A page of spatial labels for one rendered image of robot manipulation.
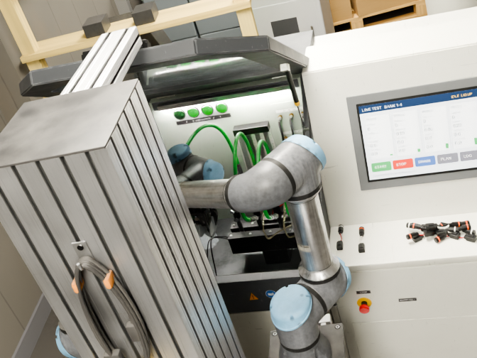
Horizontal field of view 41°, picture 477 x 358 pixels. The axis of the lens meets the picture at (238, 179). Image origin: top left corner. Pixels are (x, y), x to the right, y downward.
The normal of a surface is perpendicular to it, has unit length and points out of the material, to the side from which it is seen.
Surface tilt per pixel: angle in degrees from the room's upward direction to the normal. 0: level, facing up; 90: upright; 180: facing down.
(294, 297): 8
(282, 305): 8
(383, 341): 90
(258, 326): 90
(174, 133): 90
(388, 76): 76
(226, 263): 0
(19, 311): 90
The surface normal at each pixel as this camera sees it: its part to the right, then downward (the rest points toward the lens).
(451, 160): -0.22, 0.37
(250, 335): -0.15, 0.58
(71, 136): -0.25, -0.80
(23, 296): 0.96, -0.16
